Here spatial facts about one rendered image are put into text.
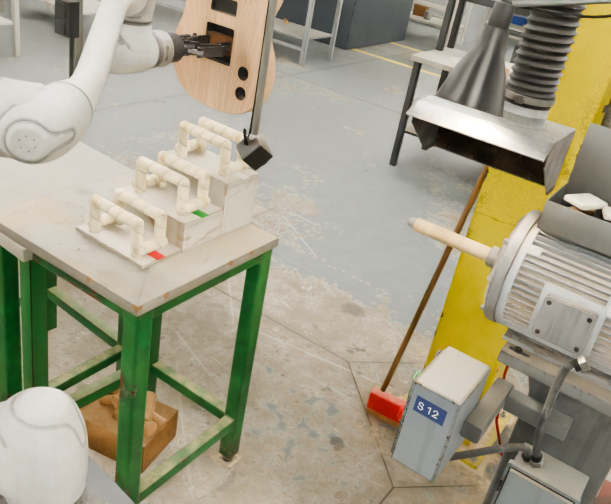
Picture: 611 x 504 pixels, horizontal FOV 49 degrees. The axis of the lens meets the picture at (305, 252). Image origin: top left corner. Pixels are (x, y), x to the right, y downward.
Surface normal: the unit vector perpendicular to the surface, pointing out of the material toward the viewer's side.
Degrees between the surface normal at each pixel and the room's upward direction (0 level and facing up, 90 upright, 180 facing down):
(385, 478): 0
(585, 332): 90
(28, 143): 90
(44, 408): 6
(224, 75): 89
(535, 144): 38
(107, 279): 0
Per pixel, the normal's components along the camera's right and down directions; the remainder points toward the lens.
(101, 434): -0.38, 0.38
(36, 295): 0.77, 0.41
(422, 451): -0.56, 0.31
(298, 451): 0.17, -0.87
